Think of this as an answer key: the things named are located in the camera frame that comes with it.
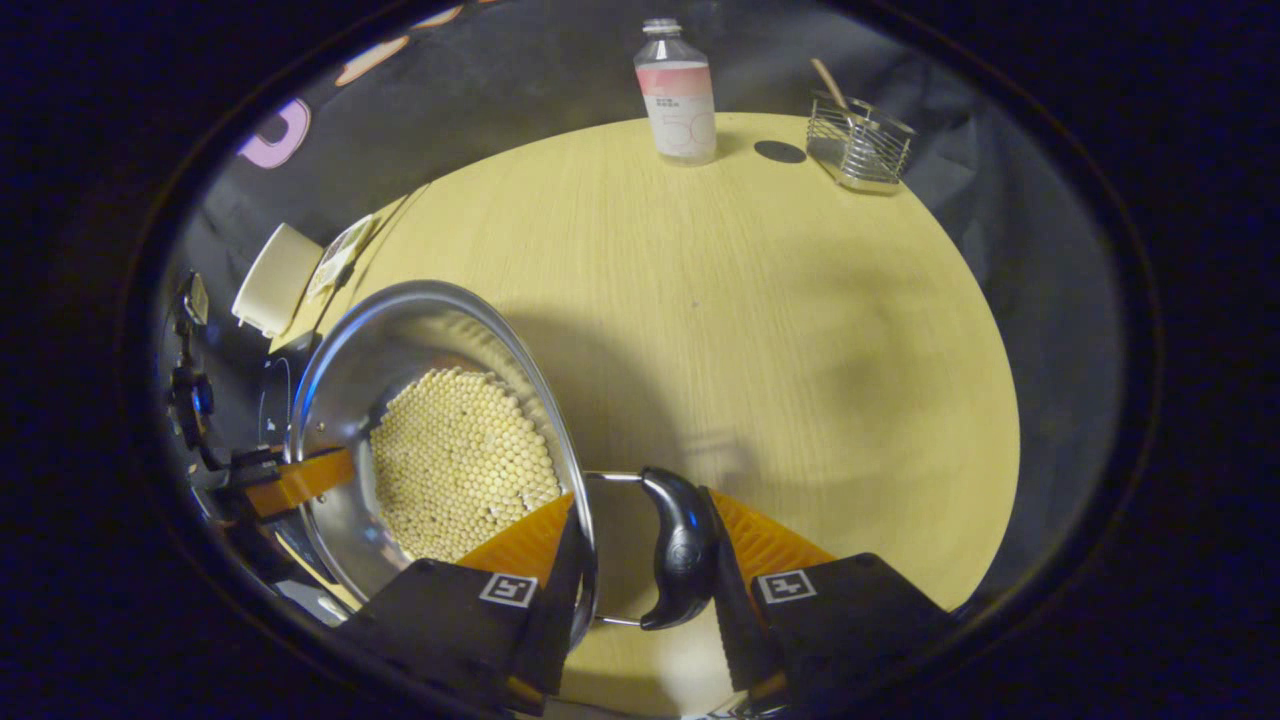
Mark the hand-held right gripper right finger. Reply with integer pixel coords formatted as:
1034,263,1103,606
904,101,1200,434
700,487,956,716

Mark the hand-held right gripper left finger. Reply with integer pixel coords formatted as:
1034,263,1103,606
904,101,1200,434
345,490,596,716

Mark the stainless steel pot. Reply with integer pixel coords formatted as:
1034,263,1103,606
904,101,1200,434
287,280,721,633

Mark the pile of soybeans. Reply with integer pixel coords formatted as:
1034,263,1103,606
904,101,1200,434
370,367,563,563

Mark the small white appliance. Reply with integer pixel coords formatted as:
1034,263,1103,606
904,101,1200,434
232,223,326,339

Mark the white divided dish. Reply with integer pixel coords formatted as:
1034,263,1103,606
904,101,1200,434
305,213,379,301

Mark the clear bottle with pink label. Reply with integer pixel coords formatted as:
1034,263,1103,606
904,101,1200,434
633,18,718,166

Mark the wooden stick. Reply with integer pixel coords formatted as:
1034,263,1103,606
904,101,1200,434
810,57,851,113

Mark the wire mesh basket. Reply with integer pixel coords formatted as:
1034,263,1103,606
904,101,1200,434
806,92,916,195

